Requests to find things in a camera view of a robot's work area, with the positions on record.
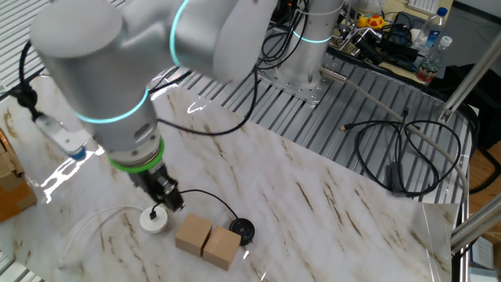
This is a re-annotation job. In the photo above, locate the black round USB hub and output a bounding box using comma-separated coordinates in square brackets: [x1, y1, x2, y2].
[228, 217, 257, 247]

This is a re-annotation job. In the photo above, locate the black bag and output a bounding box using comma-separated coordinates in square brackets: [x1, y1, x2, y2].
[445, 63, 501, 150]

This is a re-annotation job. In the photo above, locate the light wooden cube block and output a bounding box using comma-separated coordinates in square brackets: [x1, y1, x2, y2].
[202, 226, 243, 272]
[174, 212, 214, 258]

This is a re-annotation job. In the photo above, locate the marble pattern table mat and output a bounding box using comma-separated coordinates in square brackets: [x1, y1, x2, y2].
[0, 76, 461, 282]

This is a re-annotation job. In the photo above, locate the aluminium frame bar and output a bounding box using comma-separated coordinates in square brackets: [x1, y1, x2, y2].
[449, 202, 501, 255]
[438, 30, 501, 123]

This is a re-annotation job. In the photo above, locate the white dock cable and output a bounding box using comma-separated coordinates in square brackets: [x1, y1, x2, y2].
[59, 204, 144, 264]

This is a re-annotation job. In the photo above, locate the grey thick hose cable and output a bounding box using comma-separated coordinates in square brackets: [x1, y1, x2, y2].
[319, 67, 470, 205]

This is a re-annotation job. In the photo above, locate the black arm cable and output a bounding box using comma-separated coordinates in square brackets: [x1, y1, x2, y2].
[150, 64, 260, 137]

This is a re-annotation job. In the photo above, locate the white round docking station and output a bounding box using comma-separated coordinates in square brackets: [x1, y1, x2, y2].
[139, 205, 170, 235]

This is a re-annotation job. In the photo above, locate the blue cap plastic bottle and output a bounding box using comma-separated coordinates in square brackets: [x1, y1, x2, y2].
[412, 6, 449, 45]

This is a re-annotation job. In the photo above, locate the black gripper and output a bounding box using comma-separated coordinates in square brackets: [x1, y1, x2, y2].
[130, 161, 186, 213]

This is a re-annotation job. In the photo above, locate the black USB plug cable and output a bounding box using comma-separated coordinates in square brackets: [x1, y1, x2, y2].
[149, 188, 240, 222]

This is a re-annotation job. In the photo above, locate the black looped USB cable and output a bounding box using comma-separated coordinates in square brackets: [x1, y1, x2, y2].
[339, 107, 463, 198]

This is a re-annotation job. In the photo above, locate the brown cardboard box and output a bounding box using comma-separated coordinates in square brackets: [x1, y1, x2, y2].
[0, 128, 38, 223]

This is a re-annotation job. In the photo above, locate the white cap plastic bottle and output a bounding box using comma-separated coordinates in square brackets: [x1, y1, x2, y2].
[414, 35, 453, 86]

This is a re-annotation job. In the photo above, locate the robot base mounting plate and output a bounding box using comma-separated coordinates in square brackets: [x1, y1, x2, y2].
[255, 69, 334, 106]

